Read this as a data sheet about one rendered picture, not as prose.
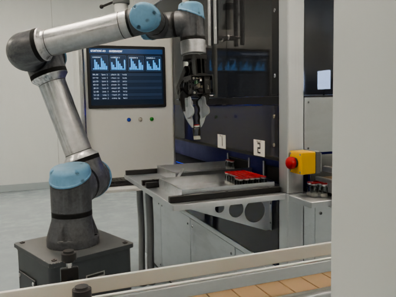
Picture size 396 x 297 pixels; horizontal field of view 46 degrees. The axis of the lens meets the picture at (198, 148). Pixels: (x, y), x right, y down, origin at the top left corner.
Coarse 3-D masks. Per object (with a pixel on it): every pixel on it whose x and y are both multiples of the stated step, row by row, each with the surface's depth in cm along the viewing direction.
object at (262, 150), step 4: (256, 140) 175; (260, 140) 172; (256, 144) 175; (260, 144) 172; (264, 144) 169; (256, 148) 175; (260, 148) 172; (264, 148) 170; (256, 152) 175; (260, 152) 172; (264, 152) 170; (264, 156) 170
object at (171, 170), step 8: (160, 168) 204; (168, 168) 210; (176, 168) 212; (184, 168) 213; (192, 168) 215; (200, 168) 216; (208, 168) 217; (216, 168) 219; (224, 168) 219; (248, 168) 196; (168, 176) 194; (176, 176) 185
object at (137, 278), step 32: (64, 256) 62; (256, 256) 69; (288, 256) 71; (32, 288) 58; (64, 288) 60; (96, 288) 61; (160, 288) 58; (192, 288) 59; (224, 288) 61; (256, 288) 67; (288, 288) 66; (320, 288) 66
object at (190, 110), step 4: (188, 100) 139; (188, 104) 139; (192, 104) 140; (188, 108) 139; (192, 108) 136; (184, 112) 139; (188, 112) 139; (192, 112) 136; (188, 116) 139; (192, 116) 140; (188, 120) 139; (192, 120) 140; (192, 124) 140
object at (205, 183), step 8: (184, 176) 177; (192, 176) 178; (200, 176) 180; (208, 176) 181; (216, 176) 182; (224, 176) 183; (160, 184) 172; (168, 184) 163; (176, 184) 176; (184, 184) 177; (192, 184) 177; (200, 184) 177; (208, 184) 177; (216, 184) 176; (224, 184) 176; (240, 184) 157; (248, 184) 158; (256, 184) 159; (264, 184) 161; (272, 184) 162; (168, 192) 164; (176, 192) 155; (184, 192) 150; (192, 192) 151; (200, 192) 152; (208, 192) 153
